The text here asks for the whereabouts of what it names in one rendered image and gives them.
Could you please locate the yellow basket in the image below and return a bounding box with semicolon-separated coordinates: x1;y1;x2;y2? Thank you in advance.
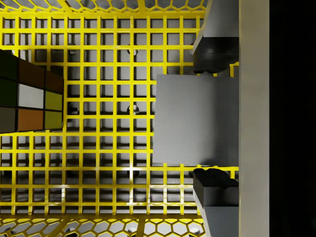
0;0;240;237

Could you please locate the puzzle cube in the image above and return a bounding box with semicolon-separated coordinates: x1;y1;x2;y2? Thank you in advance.
0;48;65;134

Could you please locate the grey cube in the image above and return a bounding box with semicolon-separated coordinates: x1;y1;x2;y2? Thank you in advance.
152;74;240;167

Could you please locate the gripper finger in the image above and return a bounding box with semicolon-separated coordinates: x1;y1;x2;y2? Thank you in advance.
193;168;240;237
192;0;240;74

